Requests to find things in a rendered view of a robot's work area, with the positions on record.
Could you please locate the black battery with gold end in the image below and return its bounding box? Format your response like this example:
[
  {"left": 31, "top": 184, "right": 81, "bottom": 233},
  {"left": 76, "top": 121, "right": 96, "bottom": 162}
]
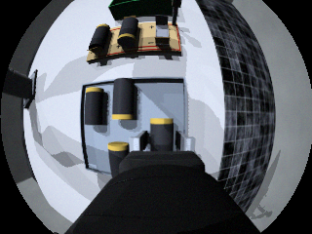
[
  {"left": 150, "top": 118, "right": 174, "bottom": 151},
  {"left": 118, "top": 17, "right": 138, "bottom": 43},
  {"left": 112, "top": 78, "right": 135, "bottom": 120},
  {"left": 107, "top": 141, "right": 129, "bottom": 178},
  {"left": 89, "top": 23, "right": 110, "bottom": 51},
  {"left": 85, "top": 87, "right": 104, "bottom": 125}
]

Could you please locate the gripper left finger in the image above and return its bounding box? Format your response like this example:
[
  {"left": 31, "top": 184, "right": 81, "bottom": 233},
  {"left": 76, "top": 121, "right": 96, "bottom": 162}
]
[{"left": 129, "top": 131, "right": 148, "bottom": 152}]

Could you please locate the green open-top box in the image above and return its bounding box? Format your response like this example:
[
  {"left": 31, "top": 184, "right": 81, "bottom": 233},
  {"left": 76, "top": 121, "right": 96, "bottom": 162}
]
[{"left": 108, "top": 0, "right": 173, "bottom": 20}]

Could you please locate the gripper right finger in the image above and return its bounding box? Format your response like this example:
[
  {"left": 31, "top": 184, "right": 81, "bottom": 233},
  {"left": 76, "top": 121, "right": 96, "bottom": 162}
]
[{"left": 175, "top": 131, "right": 195, "bottom": 152}]

